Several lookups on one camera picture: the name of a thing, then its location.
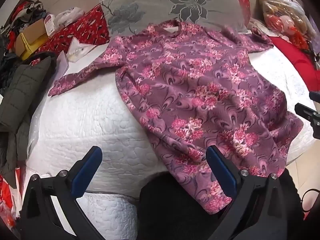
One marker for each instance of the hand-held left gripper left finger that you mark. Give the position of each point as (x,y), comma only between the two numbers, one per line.
(86,172)

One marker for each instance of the white quilted bedspread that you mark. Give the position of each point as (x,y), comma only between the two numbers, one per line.
(95,120)

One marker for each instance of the clear bag with doll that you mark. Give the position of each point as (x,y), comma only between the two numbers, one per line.
(285,15)

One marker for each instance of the red patterned blanket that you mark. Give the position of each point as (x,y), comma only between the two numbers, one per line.
(82,27)

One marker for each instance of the grey floral pillow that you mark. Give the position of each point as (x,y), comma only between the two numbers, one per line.
(175,5)

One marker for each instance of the white and pink packet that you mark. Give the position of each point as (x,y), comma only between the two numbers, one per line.
(50,23)

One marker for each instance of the plain red cloth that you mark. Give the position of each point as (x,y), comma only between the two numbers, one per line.
(297,60)

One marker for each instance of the pile of mixed clothes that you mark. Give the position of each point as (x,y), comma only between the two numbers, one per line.
(27,12)

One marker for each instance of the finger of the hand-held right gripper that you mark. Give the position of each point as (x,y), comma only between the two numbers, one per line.
(306,112)
(315,97)

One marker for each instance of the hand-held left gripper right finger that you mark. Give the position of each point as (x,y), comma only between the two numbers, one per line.
(221,172)

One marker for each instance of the yellow box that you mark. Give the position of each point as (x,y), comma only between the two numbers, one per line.
(25,46)

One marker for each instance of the white paper sheets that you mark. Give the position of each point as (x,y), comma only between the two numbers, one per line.
(75,50)

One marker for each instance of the person's black pants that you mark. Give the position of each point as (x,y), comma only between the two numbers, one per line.
(172,205)

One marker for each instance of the brown cardboard box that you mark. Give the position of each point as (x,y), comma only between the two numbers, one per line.
(32,33)

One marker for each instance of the olive puffer jacket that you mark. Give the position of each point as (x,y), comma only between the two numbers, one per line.
(22,92)

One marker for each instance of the red and white plastic bag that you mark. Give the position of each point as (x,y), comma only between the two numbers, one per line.
(10,200)

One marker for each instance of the purple floral long-sleeve shirt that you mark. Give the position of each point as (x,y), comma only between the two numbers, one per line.
(200,92)

